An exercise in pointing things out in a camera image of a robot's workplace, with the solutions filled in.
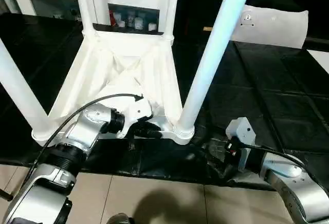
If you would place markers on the flat white board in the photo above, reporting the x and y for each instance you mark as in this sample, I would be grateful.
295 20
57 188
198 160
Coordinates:
320 59

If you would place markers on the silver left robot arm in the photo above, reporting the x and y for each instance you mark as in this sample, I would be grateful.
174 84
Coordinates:
67 152

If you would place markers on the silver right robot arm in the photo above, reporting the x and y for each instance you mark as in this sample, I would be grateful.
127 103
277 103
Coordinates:
298 188

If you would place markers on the small tan label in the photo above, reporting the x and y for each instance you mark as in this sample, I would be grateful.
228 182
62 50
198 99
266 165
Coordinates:
207 28

